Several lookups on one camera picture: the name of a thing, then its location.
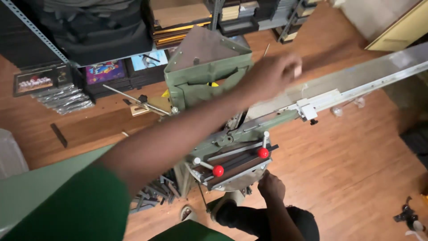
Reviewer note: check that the person's left hand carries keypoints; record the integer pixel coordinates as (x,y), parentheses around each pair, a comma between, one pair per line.
(270,78)

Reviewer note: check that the person's right hand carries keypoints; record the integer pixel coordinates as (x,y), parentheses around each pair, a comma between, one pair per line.
(272,190)

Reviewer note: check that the person's right fingers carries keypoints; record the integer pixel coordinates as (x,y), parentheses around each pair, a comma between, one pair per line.
(264,176)

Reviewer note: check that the person's left fingers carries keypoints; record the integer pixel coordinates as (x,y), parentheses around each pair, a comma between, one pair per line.
(290,68)

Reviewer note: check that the red ball lever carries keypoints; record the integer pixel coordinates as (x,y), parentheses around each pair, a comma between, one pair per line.
(218,170)
(263,152)

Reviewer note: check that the thin wooden stick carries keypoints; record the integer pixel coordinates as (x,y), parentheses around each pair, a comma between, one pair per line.
(266,50)

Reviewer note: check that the person's black trousers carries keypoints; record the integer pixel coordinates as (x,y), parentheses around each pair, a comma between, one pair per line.
(247,217)

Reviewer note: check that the clear plastic wrapper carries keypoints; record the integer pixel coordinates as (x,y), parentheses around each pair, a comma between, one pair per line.
(347,106)

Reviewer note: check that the green mitre cutting machine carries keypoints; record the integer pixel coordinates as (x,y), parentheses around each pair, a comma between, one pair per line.
(207,77)

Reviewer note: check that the person's beige slipper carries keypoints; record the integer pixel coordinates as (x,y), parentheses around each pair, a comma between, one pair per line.
(187,213)

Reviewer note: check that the pale yellow cabinet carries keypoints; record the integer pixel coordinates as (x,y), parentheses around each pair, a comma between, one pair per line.
(401,31)

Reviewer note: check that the light blue framed picture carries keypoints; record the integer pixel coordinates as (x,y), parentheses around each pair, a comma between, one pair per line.
(149,60)

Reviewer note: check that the small wooden block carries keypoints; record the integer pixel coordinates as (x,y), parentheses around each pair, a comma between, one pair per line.
(137,110)

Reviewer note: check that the dark grey mat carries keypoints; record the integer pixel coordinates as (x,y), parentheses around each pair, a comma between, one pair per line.
(416,142)

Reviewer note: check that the black scrap heap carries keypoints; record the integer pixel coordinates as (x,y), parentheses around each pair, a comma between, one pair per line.
(408,216)

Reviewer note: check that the thin metal support rod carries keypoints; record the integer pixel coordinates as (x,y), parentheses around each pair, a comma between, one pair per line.
(133,98)

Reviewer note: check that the colourful purple framed picture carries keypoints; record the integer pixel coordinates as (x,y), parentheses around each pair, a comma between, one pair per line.
(104,71)

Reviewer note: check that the person's green shirt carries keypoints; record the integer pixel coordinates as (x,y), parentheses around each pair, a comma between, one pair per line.
(77,211)

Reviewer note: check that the metal shelf rack with frames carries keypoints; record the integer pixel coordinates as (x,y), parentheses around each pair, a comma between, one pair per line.
(100,26)

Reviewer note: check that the pale green board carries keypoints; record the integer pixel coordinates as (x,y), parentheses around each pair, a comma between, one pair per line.
(36,187)

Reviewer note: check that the black framed group photo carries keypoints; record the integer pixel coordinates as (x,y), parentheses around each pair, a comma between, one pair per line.
(35,83)

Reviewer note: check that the clear plastic bag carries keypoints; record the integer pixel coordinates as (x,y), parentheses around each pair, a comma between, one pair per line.
(11,154)

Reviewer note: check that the white rail stop block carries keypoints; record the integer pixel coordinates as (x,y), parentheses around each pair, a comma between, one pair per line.
(307,110)

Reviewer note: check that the long metal measuring rail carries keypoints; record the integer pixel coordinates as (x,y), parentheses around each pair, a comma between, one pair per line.
(354,80)

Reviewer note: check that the pile of frame offcuts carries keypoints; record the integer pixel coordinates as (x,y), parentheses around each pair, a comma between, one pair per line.
(155,194)

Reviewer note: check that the black frame moulding offcut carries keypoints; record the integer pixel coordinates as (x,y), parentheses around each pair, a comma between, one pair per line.
(59,135)

